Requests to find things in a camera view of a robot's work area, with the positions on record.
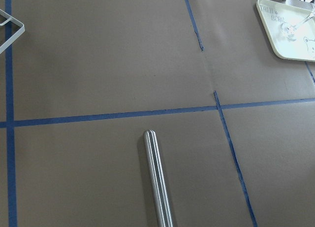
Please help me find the white cup rack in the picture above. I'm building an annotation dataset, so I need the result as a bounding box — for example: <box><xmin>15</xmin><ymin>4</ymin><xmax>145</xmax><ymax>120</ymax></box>
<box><xmin>0</xmin><ymin>9</ymin><xmax>25</xmax><ymax>54</ymax></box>

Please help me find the steel muddler black tip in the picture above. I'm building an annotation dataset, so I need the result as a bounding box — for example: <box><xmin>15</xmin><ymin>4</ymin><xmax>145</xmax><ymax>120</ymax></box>
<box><xmin>143</xmin><ymin>130</ymin><xmax>174</xmax><ymax>227</ymax></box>

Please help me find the clear wine glass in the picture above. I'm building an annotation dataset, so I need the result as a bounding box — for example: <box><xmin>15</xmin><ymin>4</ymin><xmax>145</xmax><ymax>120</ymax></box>
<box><xmin>280</xmin><ymin>10</ymin><xmax>315</xmax><ymax>41</ymax></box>

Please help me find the cream bear tray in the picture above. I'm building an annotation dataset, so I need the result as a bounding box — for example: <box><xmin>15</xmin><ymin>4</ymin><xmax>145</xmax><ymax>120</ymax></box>
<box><xmin>256</xmin><ymin>0</ymin><xmax>315</xmax><ymax>62</ymax></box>

